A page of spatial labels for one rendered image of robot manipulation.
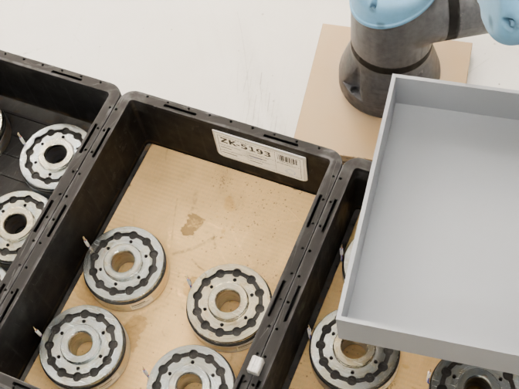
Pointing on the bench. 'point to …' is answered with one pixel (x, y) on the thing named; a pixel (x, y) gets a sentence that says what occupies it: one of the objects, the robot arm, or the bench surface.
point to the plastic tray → (439, 228)
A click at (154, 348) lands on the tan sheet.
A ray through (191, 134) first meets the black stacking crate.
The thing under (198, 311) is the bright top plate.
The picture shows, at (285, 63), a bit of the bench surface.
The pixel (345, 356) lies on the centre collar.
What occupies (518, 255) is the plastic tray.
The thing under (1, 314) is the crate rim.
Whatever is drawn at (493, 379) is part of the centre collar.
